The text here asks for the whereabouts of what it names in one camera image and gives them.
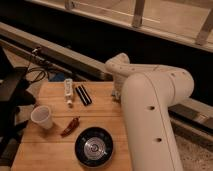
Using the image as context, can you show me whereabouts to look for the white tube bottle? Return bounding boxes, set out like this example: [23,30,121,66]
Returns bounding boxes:
[64,78,73,107]

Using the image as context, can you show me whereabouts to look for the black bowl with metal lid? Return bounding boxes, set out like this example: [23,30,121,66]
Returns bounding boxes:
[75,127,114,168]

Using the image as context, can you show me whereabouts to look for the white plastic cup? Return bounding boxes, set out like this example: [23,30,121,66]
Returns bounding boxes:
[31,105,53,129]

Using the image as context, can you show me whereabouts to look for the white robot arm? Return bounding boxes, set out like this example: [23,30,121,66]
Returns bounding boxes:
[105,53,194,171]

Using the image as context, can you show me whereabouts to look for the blue object behind table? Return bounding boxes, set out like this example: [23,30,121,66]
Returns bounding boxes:
[52,73,65,82]

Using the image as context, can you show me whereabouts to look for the black rectangular bar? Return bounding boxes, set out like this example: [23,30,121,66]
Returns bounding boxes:
[75,85,92,106]

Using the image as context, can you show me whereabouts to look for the metal rail beam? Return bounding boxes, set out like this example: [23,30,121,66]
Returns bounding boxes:
[0,22,112,81]

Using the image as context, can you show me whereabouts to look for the black stand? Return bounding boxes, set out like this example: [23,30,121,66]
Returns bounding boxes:
[0,46,36,168]

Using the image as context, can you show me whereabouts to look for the black cables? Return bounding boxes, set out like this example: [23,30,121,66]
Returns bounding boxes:
[25,49,56,84]

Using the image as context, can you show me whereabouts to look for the red chili pepper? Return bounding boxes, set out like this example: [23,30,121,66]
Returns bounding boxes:
[61,117,79,137]

